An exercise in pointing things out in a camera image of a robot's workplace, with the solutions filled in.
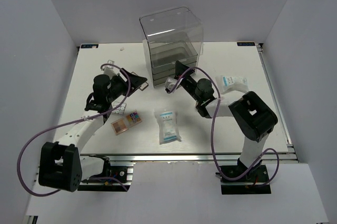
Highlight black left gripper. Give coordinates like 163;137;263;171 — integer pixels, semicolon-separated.
106;68;147;103

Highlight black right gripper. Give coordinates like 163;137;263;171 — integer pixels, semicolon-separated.
175;60;202;103

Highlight cotton pad pack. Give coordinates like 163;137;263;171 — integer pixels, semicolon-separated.
215;75;249;94
154;109;182;144

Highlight clear acrylic drawer organizer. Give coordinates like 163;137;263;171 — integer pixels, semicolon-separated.
139;6;204;87

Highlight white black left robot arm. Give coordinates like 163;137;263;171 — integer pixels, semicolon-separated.
38;64;147;192

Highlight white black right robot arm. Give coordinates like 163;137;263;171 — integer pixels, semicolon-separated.
165;61;278;182

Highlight brown rimmed compact box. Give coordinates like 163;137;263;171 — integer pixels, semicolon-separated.
140;82;148;91

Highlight white grey pan palette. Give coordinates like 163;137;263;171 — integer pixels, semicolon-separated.
112;102;127;116

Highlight colourful eyeshadow palette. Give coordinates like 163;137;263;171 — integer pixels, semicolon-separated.
125;111;142;128

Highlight nude eyeshadow palette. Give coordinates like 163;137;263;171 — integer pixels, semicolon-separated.
111;118;128;135

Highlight blue label left corner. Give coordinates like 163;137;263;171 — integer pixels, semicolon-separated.
80;44;98;49

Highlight blue label corner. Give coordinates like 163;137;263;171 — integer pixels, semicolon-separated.
80;44;98;49
237;42;256;46

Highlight blue label right corner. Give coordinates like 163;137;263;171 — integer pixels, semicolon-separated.
237;42;256;46

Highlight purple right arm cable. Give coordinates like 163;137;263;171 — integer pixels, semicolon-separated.
165;66;280;186

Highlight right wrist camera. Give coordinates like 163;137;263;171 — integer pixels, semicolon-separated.
165;77;177;92

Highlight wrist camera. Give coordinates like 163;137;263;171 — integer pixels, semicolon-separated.
101;60;117;78
165;77;177;92

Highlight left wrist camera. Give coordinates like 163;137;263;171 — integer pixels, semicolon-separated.
101;60;117;78

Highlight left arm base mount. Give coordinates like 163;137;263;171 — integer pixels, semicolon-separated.
77;163;134;192

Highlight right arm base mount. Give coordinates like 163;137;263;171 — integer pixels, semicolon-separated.
215;165;271;195

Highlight aluminium table frame rail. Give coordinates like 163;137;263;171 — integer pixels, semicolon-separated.
47;42;300;165

